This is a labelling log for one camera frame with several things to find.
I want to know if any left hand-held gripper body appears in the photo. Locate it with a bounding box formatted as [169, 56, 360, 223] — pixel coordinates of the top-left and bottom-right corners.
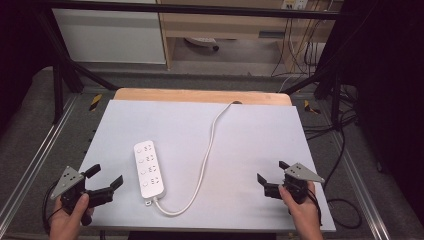
[49, 165, 115, 227]

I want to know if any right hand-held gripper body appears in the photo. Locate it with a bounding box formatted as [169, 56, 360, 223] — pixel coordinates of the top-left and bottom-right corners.
[264, 161, 326, 205]

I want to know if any white power strip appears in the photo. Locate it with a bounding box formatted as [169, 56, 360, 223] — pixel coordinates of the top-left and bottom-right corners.
[133, 139, 165, 207]

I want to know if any person's left hand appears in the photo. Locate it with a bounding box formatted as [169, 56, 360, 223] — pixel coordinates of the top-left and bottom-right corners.
[48, 192, 96, 240]

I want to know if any person's right hand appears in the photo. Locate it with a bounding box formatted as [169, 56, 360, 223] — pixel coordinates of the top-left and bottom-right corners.
[277, 180, 325, 240]

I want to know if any white table cover board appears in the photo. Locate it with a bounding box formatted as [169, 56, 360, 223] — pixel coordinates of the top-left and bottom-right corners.
[78, 99, 337, 233]

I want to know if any yellow black striped tape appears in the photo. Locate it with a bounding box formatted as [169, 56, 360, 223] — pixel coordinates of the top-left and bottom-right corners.
[303, 99, 322, 115]
[88, 93, 103, 113]

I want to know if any wooden table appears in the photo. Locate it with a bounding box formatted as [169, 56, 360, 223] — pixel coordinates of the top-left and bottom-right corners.
[113, 87, 293, 107]

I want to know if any black curtain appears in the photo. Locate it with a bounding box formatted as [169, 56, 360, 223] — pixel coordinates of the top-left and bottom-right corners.
[328, 0, 424, 221]
[0, 0, 54, 131]

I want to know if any white cabinet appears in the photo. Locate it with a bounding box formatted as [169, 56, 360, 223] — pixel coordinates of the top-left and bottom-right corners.
[52, 7, 167, 65]

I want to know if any grey floor power strip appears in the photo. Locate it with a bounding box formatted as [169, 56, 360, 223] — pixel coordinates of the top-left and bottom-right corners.
[184, 36, 220, 52]

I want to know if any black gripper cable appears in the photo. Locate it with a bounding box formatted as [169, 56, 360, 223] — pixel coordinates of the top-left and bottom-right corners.
[306, 128, 363, 231]
[41, 181, 65, 236]

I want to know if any aluminium floor rail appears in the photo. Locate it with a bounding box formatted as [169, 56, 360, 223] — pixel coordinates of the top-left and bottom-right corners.
[331, 131, 392, 240]
[0, 95, 78, 231]

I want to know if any white power strip cable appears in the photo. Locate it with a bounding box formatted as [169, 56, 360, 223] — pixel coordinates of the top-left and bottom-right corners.
[152, 101, 242, 217]

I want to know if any bundle of black cables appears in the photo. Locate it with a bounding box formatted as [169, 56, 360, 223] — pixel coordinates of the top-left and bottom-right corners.
[270, 6, 359, 141]

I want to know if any white wall socket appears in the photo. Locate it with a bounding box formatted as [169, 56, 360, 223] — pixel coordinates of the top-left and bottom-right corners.
[281, 0, 309, 11]

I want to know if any black metal frame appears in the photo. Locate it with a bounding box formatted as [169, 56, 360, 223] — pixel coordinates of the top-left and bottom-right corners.
[35, 0, 355, 132]

